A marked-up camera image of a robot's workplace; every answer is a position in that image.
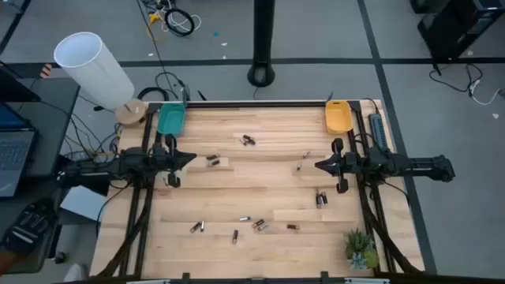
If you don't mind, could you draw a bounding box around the teal plastic bin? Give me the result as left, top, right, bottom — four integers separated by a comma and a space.
156, 103, 186, 138

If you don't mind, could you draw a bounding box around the white shade wooden base lamp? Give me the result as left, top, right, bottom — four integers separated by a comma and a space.
53, 31, 148, 128

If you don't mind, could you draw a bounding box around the white rounded object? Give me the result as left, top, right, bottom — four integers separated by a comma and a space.
62, 263, 90, 283

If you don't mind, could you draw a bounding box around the black cable coil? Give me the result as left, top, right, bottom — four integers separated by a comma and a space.
163, 7, 196, 38

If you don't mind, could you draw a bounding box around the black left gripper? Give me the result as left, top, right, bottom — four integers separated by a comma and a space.
151, 133, 197, 189

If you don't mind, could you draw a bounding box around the yellow plastic bin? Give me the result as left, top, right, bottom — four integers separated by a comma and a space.
324, 99, 354, 136

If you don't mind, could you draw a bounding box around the black equipment cabinet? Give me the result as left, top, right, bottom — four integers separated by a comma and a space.
409, 0, 505, 62

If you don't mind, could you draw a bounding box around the white plug with cable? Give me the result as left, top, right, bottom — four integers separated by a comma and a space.
468, 77, 503, 107

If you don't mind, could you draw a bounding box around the black desk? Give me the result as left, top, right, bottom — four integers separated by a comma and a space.
0, 77, 81, 273

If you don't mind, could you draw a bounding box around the grey laptop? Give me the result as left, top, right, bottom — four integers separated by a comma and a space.
0, 103, 37, 198

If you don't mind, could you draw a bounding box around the thick black cable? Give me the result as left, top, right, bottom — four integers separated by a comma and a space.
137, 86, 170, 103

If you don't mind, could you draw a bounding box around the black flat box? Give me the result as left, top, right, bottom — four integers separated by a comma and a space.
57, 173, 112, 197

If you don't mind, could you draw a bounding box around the grey blue power strip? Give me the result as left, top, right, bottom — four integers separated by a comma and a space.
368, 113, 390, 153

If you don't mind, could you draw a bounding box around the small green succulent plant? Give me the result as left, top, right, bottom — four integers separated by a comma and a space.
342, 227, 380, 272

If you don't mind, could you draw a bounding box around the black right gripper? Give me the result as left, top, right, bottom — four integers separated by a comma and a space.
314, 137, 358, 194

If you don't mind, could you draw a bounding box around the black pole with round end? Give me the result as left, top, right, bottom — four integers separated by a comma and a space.
246, 0, 276, 88

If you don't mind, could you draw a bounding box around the black monitor back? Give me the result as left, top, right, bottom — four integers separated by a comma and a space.
0, 61, 42, 104

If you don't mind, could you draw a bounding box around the pale grey flat box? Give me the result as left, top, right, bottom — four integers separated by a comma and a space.
59, 185, 108, 222

